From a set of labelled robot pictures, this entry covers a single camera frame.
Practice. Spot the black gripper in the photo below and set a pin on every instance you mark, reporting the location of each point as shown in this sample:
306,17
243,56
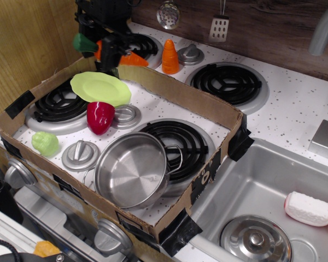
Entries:
106,21

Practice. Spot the orange toy carrot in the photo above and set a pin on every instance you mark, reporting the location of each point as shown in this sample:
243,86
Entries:
82,44

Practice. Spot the light green toy plate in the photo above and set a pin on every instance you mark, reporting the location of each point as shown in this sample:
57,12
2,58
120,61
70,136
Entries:
100,87

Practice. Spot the orange toy carrot tip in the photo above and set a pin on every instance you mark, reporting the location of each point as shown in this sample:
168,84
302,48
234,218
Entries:
170,62

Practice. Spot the back left stove burner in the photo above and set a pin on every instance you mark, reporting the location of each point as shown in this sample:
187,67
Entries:
147,47

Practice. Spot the stove burner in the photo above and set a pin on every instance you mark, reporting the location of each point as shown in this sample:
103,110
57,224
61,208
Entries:
147,47
240,85
188,147
59,112

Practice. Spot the hanging slotted spoon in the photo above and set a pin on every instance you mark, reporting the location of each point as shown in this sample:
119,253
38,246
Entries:
168,15

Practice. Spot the red toy pepper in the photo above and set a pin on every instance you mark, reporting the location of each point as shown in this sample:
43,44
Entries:
100,117

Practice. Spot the silver knob back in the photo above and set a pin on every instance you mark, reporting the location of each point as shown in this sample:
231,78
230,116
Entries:
190,55

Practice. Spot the silver knob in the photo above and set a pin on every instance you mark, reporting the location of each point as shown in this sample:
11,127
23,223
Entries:
80,156
190,55

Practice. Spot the front left stove burner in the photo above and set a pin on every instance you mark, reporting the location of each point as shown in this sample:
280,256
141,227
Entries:
59,112

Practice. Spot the hanging metal spatula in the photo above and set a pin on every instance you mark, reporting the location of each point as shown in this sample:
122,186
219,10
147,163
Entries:
219,26

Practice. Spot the silver knob front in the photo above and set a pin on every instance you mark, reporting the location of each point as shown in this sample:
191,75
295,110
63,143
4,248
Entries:
80,156

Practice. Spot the green toy lettuce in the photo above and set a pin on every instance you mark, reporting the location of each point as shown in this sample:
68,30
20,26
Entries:
45,143

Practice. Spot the steel pot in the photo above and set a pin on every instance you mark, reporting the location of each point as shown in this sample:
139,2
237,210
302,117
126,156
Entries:
133,172

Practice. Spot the front right stove burner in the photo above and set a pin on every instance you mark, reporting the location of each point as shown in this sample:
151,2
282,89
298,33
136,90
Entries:
188,147

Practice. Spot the back right stove burner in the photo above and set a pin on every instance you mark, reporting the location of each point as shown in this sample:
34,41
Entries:
240,85

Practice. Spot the oven knob left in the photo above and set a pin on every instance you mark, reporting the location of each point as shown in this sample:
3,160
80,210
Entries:
18,175

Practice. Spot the oven knob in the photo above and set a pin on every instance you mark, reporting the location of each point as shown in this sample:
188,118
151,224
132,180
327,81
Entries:
18,175
110,239

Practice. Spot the oven knob right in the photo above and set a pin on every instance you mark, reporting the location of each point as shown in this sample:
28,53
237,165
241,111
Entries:
110,239

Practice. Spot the steel sink basin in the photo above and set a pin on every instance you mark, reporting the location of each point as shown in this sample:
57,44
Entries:
258,184

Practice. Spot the cardboard fence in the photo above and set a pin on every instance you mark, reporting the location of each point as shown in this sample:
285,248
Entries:
175,228

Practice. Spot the yellow toy piece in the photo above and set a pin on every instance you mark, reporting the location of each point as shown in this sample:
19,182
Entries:
45,249

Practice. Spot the silver faucet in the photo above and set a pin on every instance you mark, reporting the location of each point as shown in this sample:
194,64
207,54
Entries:
318,46

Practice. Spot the steel pot lid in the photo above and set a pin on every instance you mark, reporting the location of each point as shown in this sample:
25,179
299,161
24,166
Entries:
255,238

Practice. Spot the white red toy sponge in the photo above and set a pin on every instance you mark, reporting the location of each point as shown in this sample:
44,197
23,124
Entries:
306,209

